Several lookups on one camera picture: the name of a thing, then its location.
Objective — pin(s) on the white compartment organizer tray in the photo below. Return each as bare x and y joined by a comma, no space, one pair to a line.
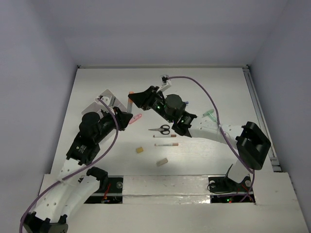
100,109

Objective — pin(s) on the white marker brown cap upper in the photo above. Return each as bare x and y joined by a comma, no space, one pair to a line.
165,136

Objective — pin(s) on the aluminium rail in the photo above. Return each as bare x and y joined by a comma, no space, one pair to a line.
261,119

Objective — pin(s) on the white marker brown cap lower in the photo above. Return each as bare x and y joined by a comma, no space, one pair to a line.
166,144

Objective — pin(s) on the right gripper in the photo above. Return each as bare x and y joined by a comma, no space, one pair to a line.
143,100

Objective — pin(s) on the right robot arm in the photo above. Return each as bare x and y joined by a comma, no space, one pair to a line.
249,143

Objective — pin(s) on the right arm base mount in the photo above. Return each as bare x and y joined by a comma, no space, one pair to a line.
224,190

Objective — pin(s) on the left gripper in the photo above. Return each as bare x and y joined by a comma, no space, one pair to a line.
116,119

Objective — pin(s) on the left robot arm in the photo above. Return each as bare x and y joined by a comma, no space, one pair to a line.
78,178

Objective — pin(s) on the pink highlighter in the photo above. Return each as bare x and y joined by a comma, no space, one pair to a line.
135,118

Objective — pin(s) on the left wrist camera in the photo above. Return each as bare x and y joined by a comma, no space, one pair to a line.
108,100

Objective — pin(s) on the pencil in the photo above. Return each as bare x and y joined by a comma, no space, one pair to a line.
129,107

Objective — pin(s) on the green plastic tool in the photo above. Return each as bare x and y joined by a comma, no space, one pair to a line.
210,114

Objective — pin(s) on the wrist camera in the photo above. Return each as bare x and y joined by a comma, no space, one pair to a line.
166,83
108,100

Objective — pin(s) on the white marker brown cap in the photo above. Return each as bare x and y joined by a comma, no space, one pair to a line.
165,136
166,144

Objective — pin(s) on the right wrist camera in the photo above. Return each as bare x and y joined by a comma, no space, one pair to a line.
166,83

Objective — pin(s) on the yellow eraser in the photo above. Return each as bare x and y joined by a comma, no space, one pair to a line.
139,150

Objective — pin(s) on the black handled scissors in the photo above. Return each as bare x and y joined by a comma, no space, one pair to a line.
163,129

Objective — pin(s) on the grey eraser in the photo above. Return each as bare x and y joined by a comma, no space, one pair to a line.
162,162

